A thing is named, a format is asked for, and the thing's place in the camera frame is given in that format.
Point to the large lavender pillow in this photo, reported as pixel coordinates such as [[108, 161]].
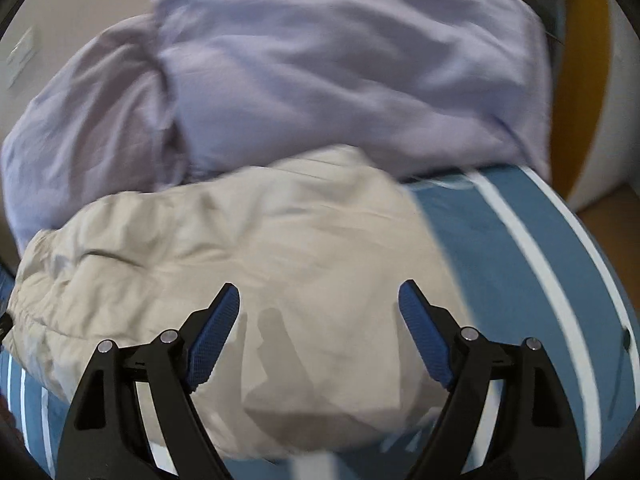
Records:
[[340, 60]]

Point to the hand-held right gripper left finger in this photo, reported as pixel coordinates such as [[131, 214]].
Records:
[[214, 332]]

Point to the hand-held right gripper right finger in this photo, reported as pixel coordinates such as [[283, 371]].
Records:
[[425, 335]]

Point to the beige puffer jacket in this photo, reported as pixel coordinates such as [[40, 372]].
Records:
[[280, 270]]

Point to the white wall socket plate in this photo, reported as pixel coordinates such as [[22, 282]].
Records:
[[14, 67]]

